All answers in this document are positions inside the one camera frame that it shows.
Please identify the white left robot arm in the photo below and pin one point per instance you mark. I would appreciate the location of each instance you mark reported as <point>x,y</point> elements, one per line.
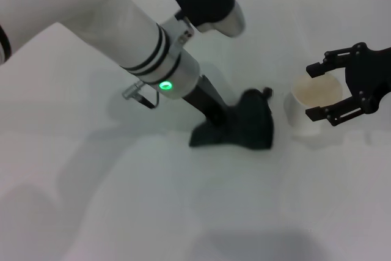
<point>91,19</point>

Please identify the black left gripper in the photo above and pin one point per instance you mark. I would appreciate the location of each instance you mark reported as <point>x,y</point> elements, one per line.
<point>207,99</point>

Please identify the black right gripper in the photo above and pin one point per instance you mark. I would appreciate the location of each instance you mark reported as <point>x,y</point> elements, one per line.
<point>369,74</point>

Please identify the dark blue rag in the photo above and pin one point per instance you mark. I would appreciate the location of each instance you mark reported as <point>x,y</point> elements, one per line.
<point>250,123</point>

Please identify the white paper cup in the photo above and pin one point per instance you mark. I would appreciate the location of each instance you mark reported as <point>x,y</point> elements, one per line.
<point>317,90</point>

